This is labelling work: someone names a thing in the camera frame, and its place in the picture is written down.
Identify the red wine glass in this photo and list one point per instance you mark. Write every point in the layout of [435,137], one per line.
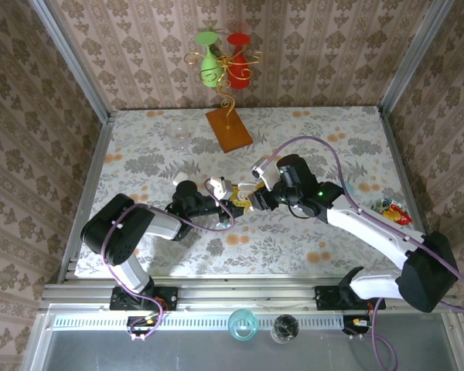
[237,73]

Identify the aluminium frame post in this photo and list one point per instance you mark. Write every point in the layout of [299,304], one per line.
[74,58]
[413,58]

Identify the green wine glass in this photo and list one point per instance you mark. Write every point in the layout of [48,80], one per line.
[209,67]

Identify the dark clear drinking glass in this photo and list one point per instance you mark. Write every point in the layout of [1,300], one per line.
[285,328]

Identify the aluminium side rail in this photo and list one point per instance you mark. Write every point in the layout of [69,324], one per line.
[397,154]
[97,154]

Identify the green leaf print packet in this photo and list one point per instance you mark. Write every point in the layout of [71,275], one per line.
[383,203]

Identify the clear glass tumbler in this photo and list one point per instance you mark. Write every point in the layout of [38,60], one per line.
[178,133]

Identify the grey metal shelf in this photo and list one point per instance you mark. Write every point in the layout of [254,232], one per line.
[178,351]

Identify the white rectangular earbud case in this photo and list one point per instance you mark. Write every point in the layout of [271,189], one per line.
[180,178]

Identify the aluminium mounting rail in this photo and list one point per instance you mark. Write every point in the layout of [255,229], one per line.
[255,293]

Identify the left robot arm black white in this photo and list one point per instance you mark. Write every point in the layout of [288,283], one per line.
[116,232]

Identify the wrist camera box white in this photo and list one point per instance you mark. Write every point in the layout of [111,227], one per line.
[268,175]
[222,187]

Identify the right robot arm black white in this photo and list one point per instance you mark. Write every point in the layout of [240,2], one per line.
[371,224]

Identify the teal drinking glass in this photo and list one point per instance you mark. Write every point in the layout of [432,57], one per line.
[243,324]

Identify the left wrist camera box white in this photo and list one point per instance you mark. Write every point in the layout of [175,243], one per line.
[222,187]

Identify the floral tablecloth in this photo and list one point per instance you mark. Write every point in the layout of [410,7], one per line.
[294,251]

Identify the teal earbud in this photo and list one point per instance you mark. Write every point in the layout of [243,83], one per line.
[225,224]

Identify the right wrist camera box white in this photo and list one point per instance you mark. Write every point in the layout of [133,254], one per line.
[268,175]

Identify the red yellow snack bag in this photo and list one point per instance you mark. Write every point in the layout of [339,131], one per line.
[398,216]

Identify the teal earbud case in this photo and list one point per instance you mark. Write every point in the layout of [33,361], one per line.
[352,190]

